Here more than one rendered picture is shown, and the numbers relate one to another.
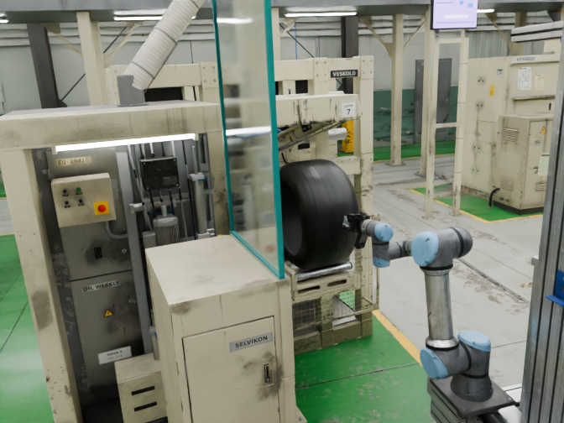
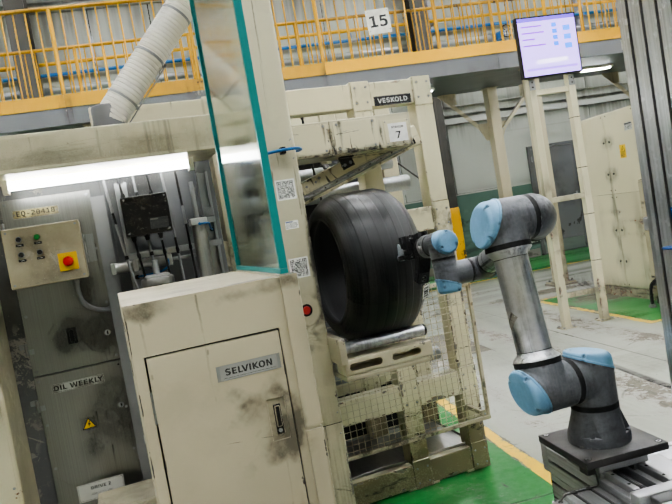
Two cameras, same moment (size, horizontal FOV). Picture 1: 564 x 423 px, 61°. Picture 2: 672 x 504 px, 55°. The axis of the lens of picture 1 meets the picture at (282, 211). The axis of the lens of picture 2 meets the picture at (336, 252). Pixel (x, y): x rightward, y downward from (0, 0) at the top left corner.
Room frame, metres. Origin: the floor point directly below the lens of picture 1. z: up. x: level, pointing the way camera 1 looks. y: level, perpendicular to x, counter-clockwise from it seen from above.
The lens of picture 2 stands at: (-0.05, -0.19, 1.38)
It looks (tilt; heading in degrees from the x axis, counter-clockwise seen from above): 3 degrees down; 3
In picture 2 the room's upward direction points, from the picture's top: 10 degrees counter-clockwise
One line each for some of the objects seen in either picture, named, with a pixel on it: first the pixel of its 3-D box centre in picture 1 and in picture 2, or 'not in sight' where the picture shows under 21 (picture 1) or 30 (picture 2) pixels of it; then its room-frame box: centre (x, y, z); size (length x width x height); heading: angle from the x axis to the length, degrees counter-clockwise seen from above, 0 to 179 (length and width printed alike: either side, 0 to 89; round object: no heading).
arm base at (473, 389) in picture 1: (472, 377); (596, 418); (1.57, -0.69, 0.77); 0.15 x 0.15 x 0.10
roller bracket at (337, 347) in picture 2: (279, 268); (326, 345); (2.41, 0.03, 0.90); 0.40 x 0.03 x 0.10; 22
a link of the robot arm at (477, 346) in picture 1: (472, 351); (587, 374); (1.57, -0.68, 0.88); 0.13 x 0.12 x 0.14; 110
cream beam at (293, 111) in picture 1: (302, 110); (338, 140); (2.80, -0.14, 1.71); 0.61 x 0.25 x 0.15; 112
